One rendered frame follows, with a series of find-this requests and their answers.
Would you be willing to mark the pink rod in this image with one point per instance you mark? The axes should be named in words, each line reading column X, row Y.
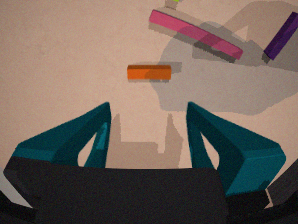
column 195, row 32

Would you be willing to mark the orange rod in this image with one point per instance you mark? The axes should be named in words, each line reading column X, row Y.
column 149, row 72

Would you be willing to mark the purple rod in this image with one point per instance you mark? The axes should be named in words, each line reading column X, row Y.
column 282, row 37

